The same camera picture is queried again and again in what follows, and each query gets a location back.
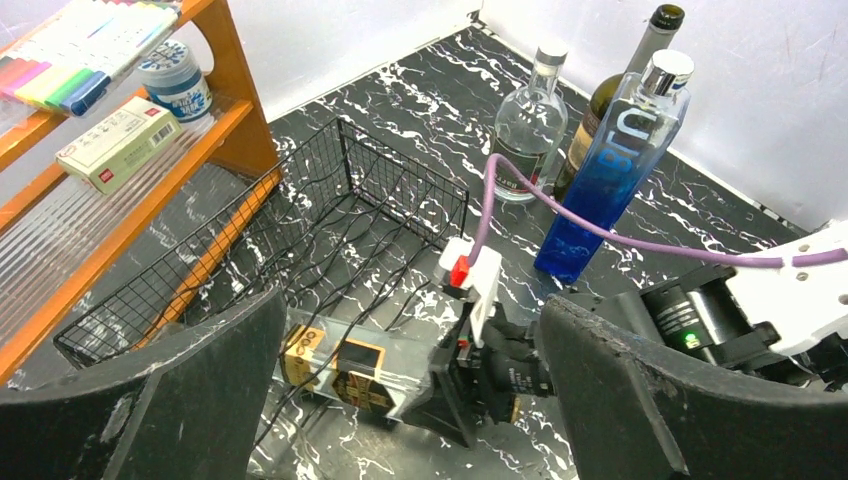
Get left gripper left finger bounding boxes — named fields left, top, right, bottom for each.
left=1, top=287, right=286, bottom=479

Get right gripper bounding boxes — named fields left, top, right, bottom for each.
left=430, top=302, right=554, bottom=447

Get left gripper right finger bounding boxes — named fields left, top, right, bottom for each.
left=539, top=294, right=847, bottom=479

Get blue glass bottle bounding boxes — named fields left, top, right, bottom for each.
left=533, top=48, right=696, bottom=285

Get clear whisky bottle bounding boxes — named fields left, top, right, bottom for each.
left=282, top=309, right=436, bottom=421

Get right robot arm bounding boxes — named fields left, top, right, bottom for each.
left=404, top=225, right=847, bottom=445

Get clear bottle white cap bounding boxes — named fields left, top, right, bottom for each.
left=491, top=40, right=569, bottom=190

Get olive green wine bottle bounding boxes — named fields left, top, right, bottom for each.
left=553, top=3, right=685, bottom=203

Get white cardboard box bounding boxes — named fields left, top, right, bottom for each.
left=55, top=96, right=183, bottom=195

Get orange wooden shelf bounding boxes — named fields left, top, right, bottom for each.
left=1, top=1, right=276, bottom=380

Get blue label jar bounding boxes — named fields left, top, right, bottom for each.
left=136, top=39, right=213, bottom=123

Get marker pen set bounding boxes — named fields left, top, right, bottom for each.
left=1, top=1, right=182, bottom=117

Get black wire wine rack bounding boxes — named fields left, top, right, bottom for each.
left=52, top=117, right=470, bottom=465

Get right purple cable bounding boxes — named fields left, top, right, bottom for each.
left=466, top=153, right=848, bottom=270

